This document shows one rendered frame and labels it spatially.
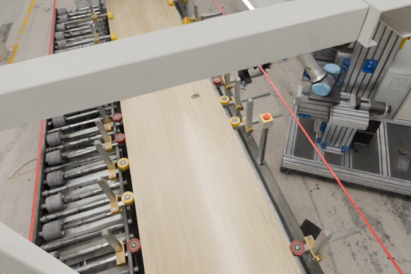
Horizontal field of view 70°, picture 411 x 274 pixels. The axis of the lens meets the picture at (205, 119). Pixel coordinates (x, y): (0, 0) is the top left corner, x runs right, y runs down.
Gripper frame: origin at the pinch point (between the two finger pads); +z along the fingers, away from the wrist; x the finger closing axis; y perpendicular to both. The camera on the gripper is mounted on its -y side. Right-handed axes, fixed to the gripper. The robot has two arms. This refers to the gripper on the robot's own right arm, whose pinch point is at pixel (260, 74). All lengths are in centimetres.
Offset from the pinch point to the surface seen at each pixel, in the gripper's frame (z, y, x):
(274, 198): 13, -38, -111
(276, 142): 83, 15, -23
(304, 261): 13, -38, -154
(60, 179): -1, -180, -54
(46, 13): 83, -258, 395
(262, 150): -5, -35, -82
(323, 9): -163, -76, -163
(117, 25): -7, -120, 131
